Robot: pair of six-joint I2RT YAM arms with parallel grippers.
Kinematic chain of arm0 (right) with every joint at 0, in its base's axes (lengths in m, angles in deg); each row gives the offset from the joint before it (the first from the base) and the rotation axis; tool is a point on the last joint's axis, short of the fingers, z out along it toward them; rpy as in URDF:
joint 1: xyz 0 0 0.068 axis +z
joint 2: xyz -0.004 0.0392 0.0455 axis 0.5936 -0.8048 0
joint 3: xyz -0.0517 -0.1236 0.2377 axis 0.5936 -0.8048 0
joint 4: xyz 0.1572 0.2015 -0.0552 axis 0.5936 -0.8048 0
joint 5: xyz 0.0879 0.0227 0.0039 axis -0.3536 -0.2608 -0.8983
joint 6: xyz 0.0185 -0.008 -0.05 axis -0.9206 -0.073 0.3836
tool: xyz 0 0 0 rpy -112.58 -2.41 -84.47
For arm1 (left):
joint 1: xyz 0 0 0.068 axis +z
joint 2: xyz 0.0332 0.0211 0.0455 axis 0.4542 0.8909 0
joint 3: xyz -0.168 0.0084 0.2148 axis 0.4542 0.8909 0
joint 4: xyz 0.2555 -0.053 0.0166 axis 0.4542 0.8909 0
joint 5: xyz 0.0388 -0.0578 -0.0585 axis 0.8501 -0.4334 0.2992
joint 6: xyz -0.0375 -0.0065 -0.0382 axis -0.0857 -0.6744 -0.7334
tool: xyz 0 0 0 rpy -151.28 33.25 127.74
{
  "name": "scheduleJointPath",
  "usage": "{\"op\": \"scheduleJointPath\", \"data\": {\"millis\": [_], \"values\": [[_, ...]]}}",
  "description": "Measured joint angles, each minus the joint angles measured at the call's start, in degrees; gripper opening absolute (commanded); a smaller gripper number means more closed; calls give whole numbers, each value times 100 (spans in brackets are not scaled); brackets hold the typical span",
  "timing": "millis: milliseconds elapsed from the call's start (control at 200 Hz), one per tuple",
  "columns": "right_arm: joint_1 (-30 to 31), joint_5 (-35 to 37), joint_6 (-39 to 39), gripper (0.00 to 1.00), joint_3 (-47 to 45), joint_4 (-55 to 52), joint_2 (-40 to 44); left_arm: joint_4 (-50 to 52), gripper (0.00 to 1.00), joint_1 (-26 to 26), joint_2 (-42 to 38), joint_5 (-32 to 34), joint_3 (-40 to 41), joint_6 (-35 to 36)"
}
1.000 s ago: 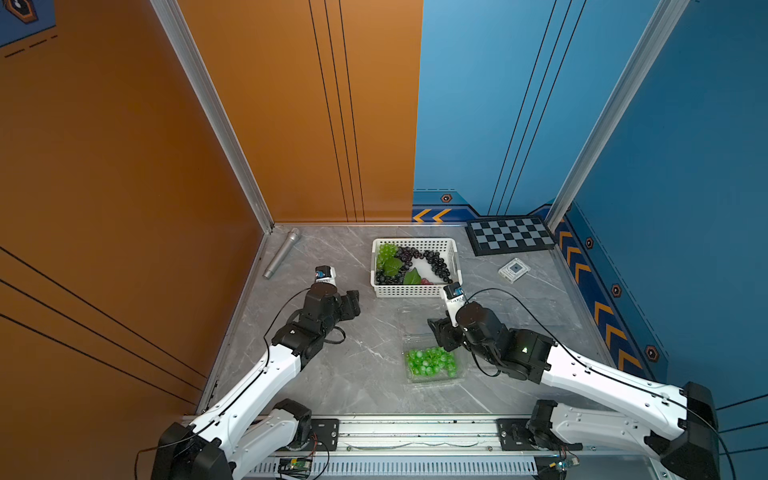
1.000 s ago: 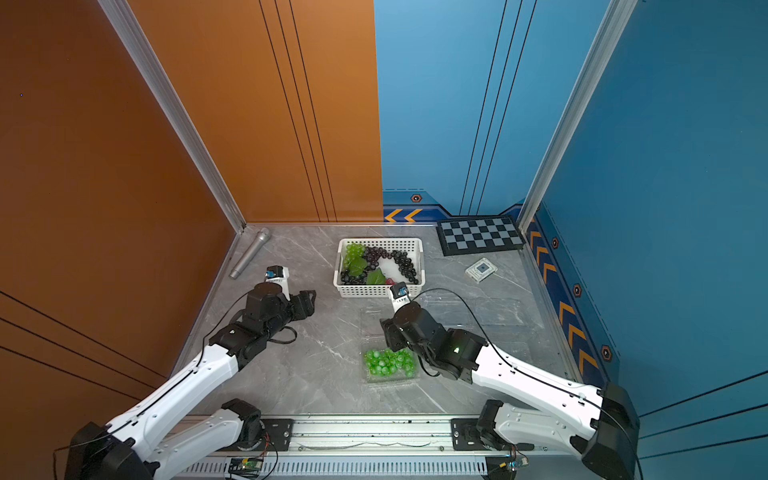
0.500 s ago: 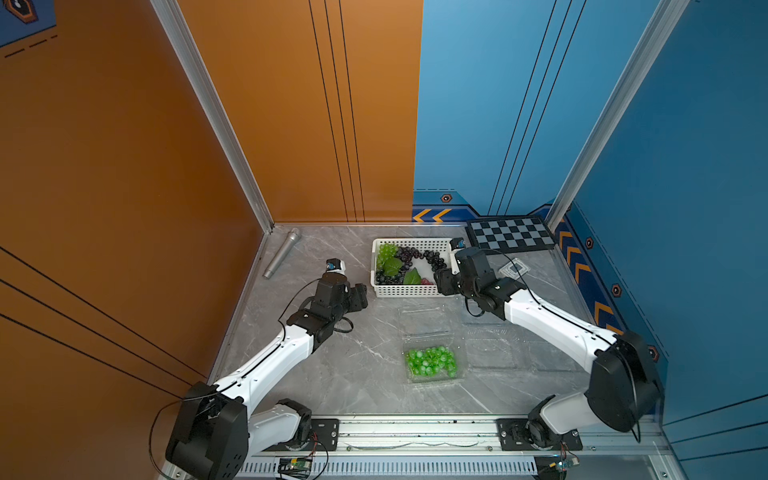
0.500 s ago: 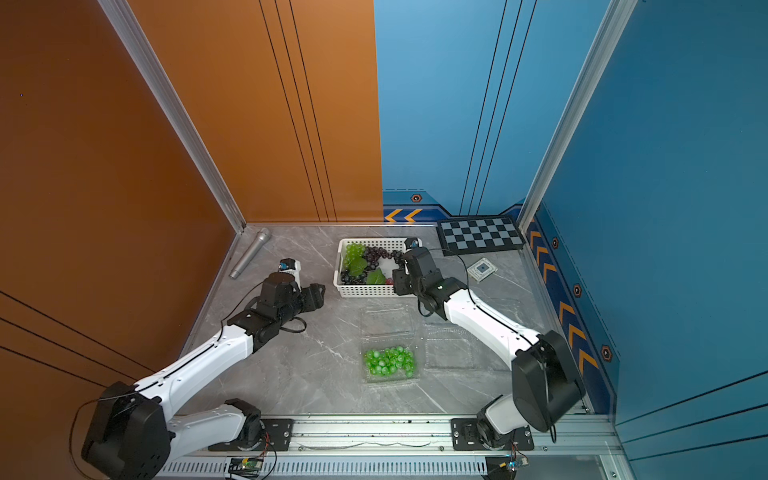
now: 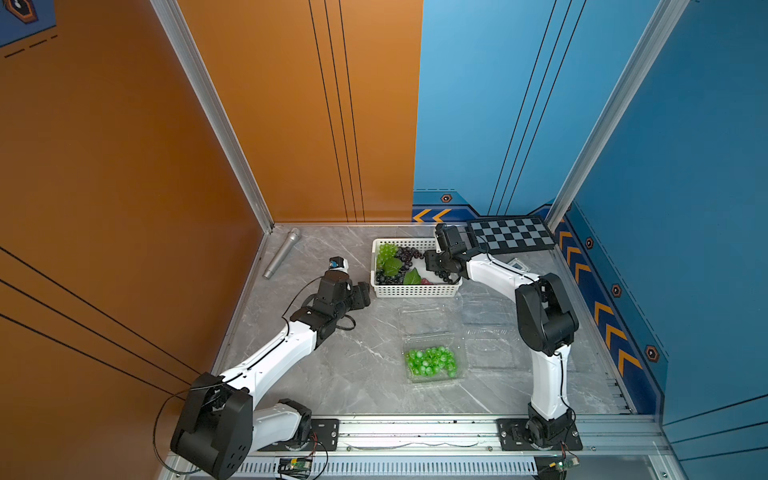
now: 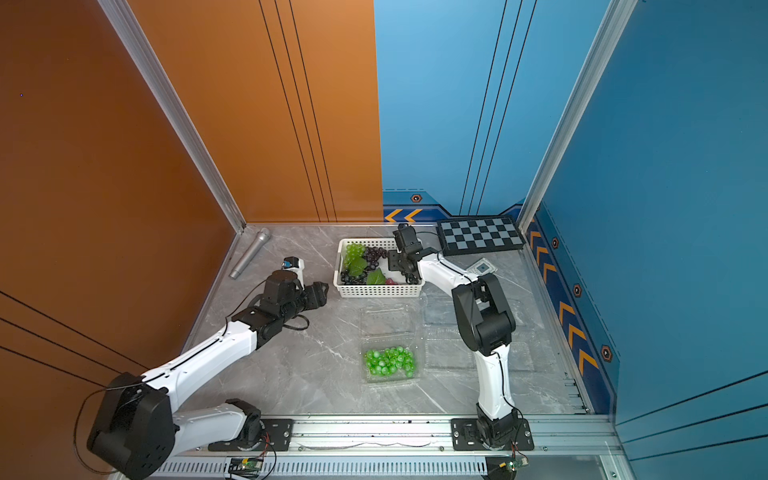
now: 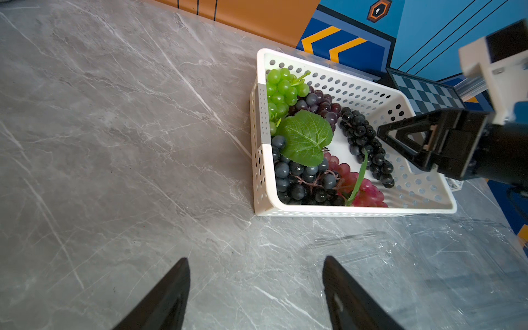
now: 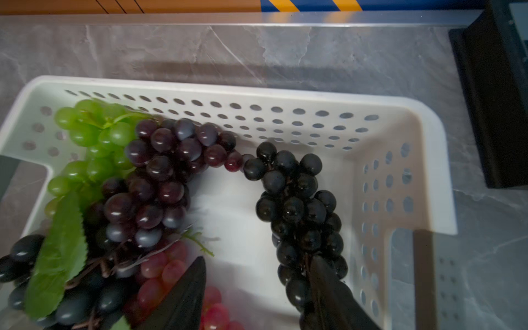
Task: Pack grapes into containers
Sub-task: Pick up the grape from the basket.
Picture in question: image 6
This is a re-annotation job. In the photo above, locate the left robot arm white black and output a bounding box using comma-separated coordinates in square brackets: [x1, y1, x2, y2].
[86, 257, 329, 479]

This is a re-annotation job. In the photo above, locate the green grape leaf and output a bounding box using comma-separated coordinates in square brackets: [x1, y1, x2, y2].
[346, 257, 369, 277]
[366, 268, 388, 285]

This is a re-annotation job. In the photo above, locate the right green circuit board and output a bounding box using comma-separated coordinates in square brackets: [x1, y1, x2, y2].
[499, 452, 529, 472]

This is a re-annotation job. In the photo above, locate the small green grape bunch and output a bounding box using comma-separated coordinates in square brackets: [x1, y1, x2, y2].
[342, 242, 366, 269]

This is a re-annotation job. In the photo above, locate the white perforated plastic basket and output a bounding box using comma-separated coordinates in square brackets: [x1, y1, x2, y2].
[333, 237, 426, 298]

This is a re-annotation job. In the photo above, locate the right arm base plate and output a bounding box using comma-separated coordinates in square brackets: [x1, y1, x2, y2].
[450, 416, 535, 452]

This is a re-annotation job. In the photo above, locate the aluminium rail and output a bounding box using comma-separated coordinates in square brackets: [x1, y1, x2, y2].
[119, 413, 625, 458]

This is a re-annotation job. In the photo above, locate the black grey chessboard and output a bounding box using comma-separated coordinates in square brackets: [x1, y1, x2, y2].
[437, 216, 525, 256]

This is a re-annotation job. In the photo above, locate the clear clamshell container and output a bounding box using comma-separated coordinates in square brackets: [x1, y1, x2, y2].
[421, 296, 474, 372]
[359, 304, 425, 386]

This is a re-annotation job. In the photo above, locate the green circuit board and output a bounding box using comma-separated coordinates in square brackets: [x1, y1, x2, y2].
[225, 457, 264, 479]
[499, 452, 529, 472]

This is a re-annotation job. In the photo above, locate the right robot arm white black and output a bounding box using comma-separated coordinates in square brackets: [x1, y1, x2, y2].
[387, 224, 525, 449]

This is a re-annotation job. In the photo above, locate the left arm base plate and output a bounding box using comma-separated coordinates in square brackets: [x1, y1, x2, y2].
[207, 418, 294, 453]

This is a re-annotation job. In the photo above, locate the silver microphone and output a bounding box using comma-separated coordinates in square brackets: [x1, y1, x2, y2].
[229, 228, 271, 280]

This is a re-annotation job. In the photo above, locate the small black grape bunch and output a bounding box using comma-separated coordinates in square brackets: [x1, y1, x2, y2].
[340, 269, 368, 285]

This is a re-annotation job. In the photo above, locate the dark purple grape bunch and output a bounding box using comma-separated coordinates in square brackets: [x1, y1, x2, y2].
[362, 246, 388, 271]

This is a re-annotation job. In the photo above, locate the left green circuit board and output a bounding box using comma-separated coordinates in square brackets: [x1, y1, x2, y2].
[225, 457, 264, 479]

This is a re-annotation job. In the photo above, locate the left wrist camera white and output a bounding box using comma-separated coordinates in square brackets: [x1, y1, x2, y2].
[282, 256, 305, 285]

